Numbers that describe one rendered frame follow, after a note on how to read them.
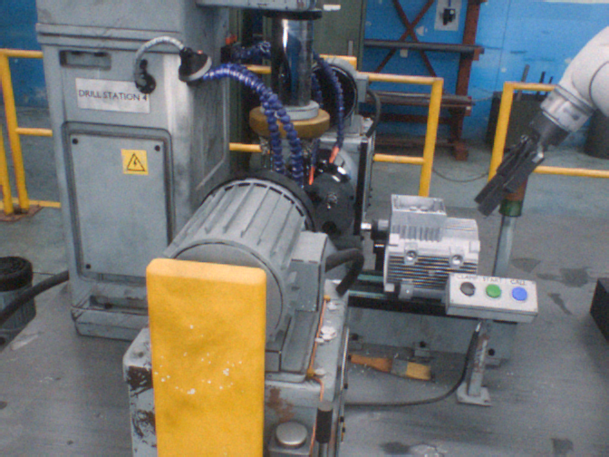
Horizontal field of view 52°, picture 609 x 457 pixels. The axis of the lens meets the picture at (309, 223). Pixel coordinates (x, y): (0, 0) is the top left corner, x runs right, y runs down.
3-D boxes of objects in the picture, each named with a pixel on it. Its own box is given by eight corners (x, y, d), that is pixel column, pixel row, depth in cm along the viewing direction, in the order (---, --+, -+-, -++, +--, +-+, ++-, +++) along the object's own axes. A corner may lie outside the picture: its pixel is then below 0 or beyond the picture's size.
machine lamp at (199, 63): (112, 104, 114) (107, 33, 109) (136, 92, 124) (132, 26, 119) (209, 111, 112) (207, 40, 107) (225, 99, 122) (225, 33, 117)
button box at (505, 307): (445, 315, 127) (449, 302, 122) (445, 284, 131) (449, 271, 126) (532, 324, 125) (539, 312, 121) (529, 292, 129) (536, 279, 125)
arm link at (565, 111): (563, 89, 120) (541, 114, 123) (600, 116, 121) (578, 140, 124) (552, 81, 129) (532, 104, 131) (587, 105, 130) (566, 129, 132)
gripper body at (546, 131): (536, 105, 131) (507, 140, 134) (546, 115, 123) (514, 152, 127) (565, 126, 132) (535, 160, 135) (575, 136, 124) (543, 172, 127)
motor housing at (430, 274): (382, 306, 145) (391, 232, 137) (382, 269, 162) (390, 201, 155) (470, 316, 143) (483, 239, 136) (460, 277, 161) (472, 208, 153)
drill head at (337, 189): (261, 253, 169) (262, 164, 159) (285, 199, 206) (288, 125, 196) (352, 262, 166) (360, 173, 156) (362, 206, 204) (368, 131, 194)
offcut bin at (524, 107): (537, 145, 627) (554, 62, 595) (549, 160, 584) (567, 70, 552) (484, 141, 631) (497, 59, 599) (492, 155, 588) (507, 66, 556)
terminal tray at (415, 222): (389, 239, 143) (391, 210, 140) (388, 221, 152) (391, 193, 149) (442, 244, 142) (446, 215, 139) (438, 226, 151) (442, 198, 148)
